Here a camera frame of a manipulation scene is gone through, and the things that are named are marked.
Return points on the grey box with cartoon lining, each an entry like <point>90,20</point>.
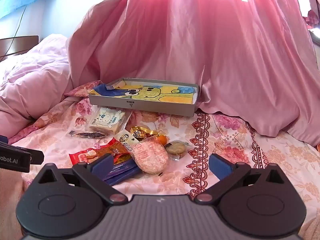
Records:
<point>112,102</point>

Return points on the orange-red snack packet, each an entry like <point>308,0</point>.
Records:
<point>112,150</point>

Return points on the pink curtain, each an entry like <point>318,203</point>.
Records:
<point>200,42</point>

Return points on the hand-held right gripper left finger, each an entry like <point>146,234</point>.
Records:
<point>102,165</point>

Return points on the purple snack packet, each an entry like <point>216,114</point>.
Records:
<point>122,172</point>

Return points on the red snack packet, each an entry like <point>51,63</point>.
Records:
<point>82,157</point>

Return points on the pale pink duvet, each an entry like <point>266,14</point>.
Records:
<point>32,80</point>

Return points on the orange mandarin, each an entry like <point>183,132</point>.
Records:
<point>162,140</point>

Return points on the dark dried fruit packet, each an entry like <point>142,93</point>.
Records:
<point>90,135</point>

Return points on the floral bed sheet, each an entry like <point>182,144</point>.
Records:
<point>225,135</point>

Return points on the white toast bread packet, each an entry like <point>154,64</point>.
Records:
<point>107,121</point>

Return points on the golden foil snack packet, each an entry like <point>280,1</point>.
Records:
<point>141,133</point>

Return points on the round cookie packet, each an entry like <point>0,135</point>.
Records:
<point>176,148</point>

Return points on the pink rice cracker packet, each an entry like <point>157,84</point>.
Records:
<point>150,156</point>

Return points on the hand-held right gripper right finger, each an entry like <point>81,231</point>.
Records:
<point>220,166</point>

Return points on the brown wooden headboard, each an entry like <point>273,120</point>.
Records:
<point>22,45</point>

